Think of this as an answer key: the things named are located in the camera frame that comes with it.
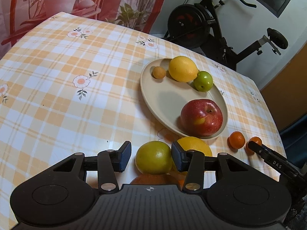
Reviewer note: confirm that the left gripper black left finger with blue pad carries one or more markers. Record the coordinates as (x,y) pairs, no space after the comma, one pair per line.
(108,163)

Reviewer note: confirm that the yellow-green apple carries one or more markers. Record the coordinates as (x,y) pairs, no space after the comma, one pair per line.
(154,158)

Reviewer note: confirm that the pink printed backdrop cloth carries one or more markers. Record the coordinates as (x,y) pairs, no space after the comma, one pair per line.
(18,17)

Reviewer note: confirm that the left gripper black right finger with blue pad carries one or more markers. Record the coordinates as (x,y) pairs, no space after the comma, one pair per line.
(192,162)

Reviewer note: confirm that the dark red apple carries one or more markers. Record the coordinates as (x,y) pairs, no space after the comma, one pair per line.
(201,117)

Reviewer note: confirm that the black exercise bike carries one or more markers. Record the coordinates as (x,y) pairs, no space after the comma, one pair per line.
(197,26)

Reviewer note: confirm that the orange plaid floral tablecloth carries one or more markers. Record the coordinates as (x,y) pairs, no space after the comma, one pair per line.
(72,85)

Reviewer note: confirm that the beige round plate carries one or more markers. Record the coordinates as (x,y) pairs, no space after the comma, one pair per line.
(165,98)

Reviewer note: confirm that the small green apple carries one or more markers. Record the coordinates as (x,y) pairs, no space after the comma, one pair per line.
(203,82)

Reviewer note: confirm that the large yellow orange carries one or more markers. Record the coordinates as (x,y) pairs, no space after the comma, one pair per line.
(187,143)

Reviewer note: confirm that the small tan longan fruit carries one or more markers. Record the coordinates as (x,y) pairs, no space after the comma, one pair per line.
(159,73)

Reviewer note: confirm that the small orange mandarin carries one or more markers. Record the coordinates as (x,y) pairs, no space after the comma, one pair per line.
(236,140)

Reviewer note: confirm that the large red apple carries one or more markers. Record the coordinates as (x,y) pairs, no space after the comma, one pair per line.
(157,179)

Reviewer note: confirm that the yellow lemon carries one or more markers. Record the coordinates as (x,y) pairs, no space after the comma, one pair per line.
(182,69)

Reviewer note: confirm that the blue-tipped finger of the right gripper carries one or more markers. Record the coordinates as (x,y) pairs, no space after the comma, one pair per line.
(273,159)

